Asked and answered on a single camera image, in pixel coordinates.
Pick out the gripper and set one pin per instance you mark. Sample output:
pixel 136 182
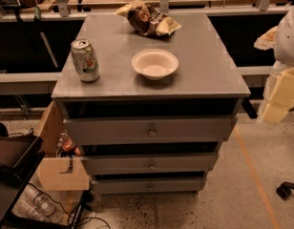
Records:
pixel 288 42

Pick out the grey top drawer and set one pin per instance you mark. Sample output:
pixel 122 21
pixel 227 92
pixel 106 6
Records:
pixel 138 130

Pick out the grey drawer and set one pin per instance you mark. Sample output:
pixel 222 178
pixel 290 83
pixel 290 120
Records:
pixel 148 185
pixel 148 164
pixel 138 130

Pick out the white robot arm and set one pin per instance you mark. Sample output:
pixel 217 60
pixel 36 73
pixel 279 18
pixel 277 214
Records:
pixel 284 41

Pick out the grey drawer cabinet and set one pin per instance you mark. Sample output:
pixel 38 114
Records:
pixel 206 83

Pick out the grey middle drawer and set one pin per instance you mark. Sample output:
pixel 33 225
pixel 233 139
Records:
pixel 148 164

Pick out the grey bottom drawer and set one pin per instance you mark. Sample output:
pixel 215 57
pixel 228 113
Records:
pixel 148 185

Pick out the white paper bowl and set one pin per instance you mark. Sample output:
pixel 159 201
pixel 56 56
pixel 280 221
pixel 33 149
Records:
pixel 155 64

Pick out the crumpled chip bag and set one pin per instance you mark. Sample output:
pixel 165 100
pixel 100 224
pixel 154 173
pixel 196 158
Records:
pixel 148 21

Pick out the black chair caster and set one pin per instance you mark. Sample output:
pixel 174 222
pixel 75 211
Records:
pixel 284 191

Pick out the green white soda can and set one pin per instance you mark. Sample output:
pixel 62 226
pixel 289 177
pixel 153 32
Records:
pixel 84 60

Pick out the wooden crate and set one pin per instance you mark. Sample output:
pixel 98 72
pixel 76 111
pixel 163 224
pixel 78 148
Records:
pixel 58 173

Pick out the clear plastic bottle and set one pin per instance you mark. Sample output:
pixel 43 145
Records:
pixel 24 210
pixel 40 201

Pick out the black cart shelf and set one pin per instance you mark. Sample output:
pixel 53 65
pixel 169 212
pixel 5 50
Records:
pixel 19 157

